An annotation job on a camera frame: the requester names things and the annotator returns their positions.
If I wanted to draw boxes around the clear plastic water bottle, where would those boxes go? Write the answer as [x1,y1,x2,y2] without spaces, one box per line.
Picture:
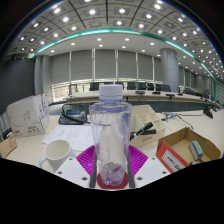
[88,84,134,187]

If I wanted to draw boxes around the round ceiling lights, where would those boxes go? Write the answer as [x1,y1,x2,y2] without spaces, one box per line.
[9,0,224,78]

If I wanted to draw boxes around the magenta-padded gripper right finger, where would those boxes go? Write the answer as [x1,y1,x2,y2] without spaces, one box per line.
[126,144,168,188]

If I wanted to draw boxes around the cream divided organizer box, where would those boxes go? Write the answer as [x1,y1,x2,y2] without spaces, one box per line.
[128,104,167,148]

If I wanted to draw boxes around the flat round red coaster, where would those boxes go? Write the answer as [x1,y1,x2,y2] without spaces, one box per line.
[96,171,129,190]

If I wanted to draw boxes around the long curved conference desk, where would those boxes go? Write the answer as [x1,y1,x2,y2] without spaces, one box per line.
[64,89,218,113]

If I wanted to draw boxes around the row of black office chairs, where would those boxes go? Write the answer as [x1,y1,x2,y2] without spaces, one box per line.
[68,81,214,96]

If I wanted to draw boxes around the black desk microphone base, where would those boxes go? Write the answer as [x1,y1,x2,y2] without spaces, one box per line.
[203,106,214,119]

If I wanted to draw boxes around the white ceramic mug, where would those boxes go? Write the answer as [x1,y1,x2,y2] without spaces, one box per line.
[38,139,77,173]

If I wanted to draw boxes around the black stapler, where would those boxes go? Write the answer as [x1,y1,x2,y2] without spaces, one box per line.
[129,121,158,140]

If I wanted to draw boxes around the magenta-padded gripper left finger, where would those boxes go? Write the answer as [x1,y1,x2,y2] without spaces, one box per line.
[54,144,99,189]

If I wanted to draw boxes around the black desk device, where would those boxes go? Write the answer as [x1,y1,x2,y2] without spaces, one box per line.
[58,103,88,126]

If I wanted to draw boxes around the brown box with red label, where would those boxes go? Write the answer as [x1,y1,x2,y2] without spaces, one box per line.
[155,126,223,174]

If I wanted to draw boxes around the white printed cardboard box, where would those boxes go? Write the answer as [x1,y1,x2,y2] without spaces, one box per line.
[6,93,51,138]

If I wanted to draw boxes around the grey cable bundle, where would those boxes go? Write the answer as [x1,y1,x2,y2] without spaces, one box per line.
[161,111,194,129]

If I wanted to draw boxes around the brown paper envelope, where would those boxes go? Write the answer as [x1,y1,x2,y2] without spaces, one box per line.
[0,135,18,159]

